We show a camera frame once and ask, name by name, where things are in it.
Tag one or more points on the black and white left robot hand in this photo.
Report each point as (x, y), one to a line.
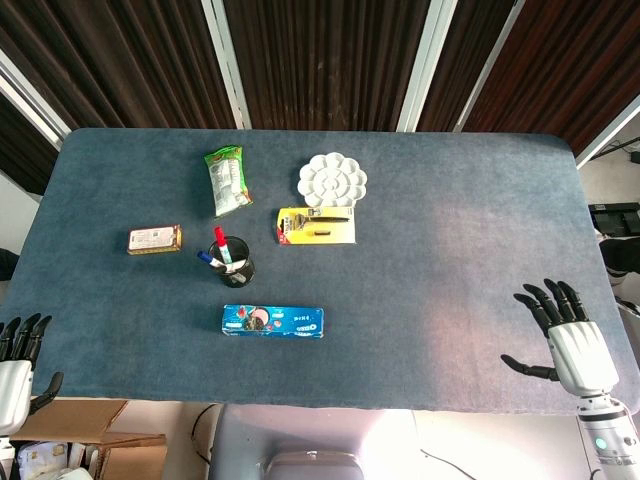
(14, 385)

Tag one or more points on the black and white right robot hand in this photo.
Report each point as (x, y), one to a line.
(582, 355)

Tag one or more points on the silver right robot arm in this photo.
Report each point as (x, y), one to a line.
(607, 440)

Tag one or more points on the blue marker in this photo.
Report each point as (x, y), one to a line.
(207, 258)

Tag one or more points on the black mesh pen holder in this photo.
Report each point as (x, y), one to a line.
(240, 277)

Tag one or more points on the red marker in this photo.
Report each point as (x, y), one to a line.
(222, 245)

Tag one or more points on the brown cardboard box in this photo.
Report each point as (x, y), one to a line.
(132, 457)
(70, 417)

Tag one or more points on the black equipment case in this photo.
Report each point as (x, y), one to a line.
(615, 220)

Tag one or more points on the blue velvet tablecloth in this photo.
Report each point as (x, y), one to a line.
(400, 280)

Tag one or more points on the small yellow and brown box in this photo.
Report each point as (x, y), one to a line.
(154, 240)

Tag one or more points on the blue Oreo cookie box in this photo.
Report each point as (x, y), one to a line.
(272, 321)

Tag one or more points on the grey robot torso base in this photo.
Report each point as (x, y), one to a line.
(300, 430)

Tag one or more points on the razor on yellow card pack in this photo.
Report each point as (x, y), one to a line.
(320, 232)

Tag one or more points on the green snack bag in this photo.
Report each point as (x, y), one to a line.
(227, 180)

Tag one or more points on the white flower-shaped paint palette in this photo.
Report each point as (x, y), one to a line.
(332, 181)

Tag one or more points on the white partition frame post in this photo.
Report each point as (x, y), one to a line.
(30, 100)
(487, 65)
(425, 65)
(227, 65)
(607, 132)

